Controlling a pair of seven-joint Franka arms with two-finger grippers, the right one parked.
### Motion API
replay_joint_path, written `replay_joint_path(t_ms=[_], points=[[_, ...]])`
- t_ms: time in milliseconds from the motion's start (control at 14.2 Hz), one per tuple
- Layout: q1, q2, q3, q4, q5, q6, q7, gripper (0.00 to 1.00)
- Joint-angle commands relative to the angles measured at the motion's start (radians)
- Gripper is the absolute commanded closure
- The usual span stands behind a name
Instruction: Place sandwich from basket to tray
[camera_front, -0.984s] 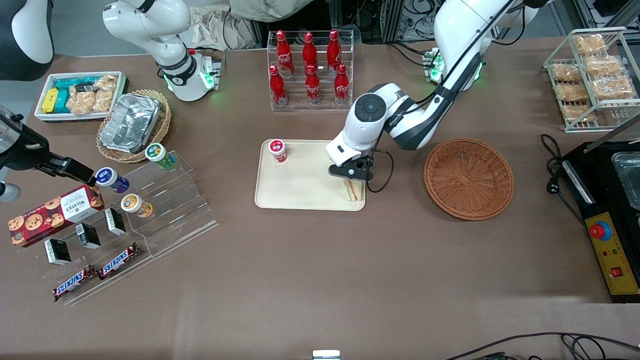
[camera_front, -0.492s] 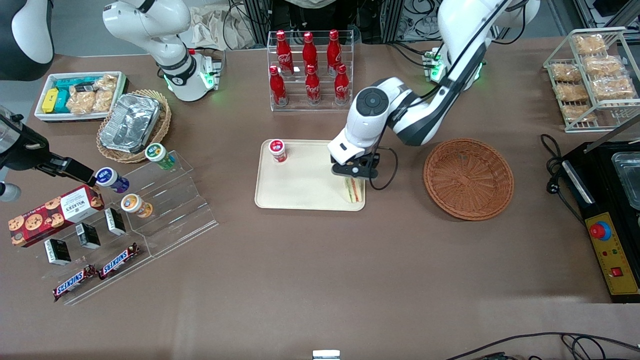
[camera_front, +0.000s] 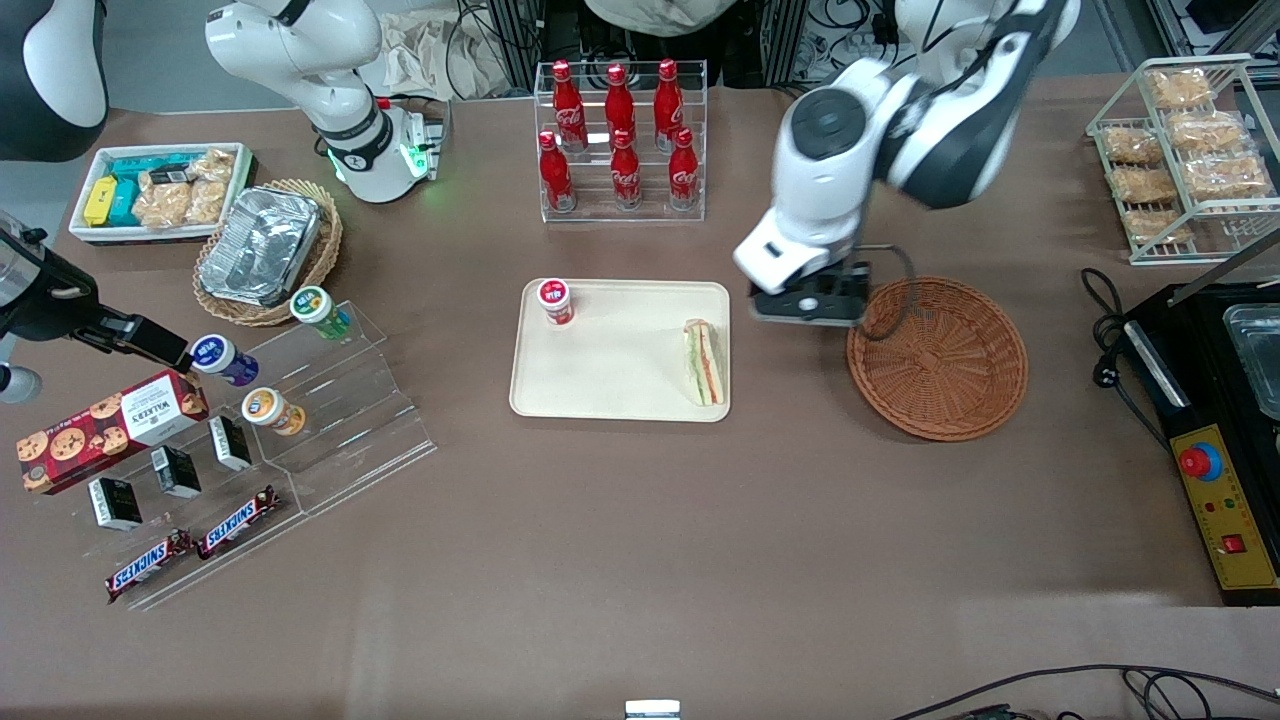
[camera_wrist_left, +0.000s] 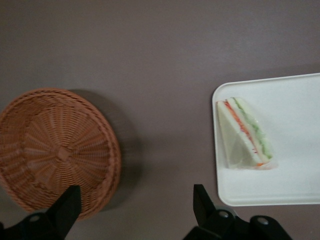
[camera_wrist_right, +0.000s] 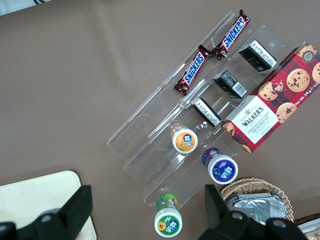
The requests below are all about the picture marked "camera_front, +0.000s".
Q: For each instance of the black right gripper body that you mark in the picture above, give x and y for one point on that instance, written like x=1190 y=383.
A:
x=62 y=310

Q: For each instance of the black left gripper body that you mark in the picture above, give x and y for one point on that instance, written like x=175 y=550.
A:
x=843 y=284

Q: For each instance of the plastic sandwich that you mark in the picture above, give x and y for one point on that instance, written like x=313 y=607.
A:
x=705 y=365

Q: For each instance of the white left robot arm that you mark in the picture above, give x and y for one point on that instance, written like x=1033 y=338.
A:
x=830 y=170

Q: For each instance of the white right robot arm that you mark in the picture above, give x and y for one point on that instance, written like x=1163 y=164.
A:
x=330 y=60

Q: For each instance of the round brown wicker basket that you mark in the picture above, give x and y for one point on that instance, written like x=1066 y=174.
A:
x=940 y=370

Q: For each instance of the aluminium foil tray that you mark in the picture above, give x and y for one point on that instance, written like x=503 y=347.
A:
x=258 y=245

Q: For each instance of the oval light wicker basket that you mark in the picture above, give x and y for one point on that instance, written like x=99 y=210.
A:
x=325 y=250

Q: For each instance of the cream plastic tray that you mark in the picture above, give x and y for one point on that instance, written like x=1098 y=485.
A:
x=610 y=370

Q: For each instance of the white plastic bin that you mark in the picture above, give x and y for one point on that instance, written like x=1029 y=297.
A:
x=85 y=235

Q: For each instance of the blue lid cup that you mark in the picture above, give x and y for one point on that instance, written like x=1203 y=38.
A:
x=222 y=358

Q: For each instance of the red cookie box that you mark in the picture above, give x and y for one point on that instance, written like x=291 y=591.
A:
x=110 y=430

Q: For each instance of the yellow small box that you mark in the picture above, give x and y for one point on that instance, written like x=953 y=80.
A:
x=100 y=200

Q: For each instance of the short teal box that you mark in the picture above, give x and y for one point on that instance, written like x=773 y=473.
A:
x=124 y=205

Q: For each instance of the clear bag of snacks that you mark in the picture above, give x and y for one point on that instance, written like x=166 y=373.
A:
x=162 y=205
x=210 y=185

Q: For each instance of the small black box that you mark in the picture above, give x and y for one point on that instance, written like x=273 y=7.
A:
x=230 y=443
x=176 y=472
x=115 y=504

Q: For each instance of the orange lid cup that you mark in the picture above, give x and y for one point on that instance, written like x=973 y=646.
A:
x=270 y=410

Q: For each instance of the long teal box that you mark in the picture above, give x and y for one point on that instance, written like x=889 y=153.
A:
x=140 y=168

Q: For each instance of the red cola bottle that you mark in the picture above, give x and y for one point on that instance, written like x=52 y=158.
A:
x=568 y=110
x=556 y=180
x=684 y=175
x=626 y=178
x=669 y=105
x=620 y=105

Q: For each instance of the green lid cup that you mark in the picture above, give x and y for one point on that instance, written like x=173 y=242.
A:
x=318 y=310

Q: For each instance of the clear acrylic step stand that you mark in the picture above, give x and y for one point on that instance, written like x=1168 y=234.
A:
x=360 y=420
x=250 y=490

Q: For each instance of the Snickers chocolate bar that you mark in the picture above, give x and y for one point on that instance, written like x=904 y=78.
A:
x=238 y=522
x=148 y=566

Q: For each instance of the clear acrylic bottle rack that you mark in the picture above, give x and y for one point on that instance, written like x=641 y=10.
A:
x=620 y=215

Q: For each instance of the red lid cup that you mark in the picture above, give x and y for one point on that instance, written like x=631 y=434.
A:
x=555 y=300

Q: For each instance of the beige fabric bundle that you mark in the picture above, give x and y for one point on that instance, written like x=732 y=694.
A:
x=660 y=15

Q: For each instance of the packaged bread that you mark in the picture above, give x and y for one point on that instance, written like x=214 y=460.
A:
x=1130 y=145
x=1178 y=86
x=1225 y=178
x=1143 y=184
x=1155 y=226
x=1205 y=130

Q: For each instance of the black fryer with yellow panel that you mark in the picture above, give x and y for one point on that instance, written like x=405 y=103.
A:
x=1215 y=440

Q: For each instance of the aluminium frame post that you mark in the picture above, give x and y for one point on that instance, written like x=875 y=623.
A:
x=515 y=45

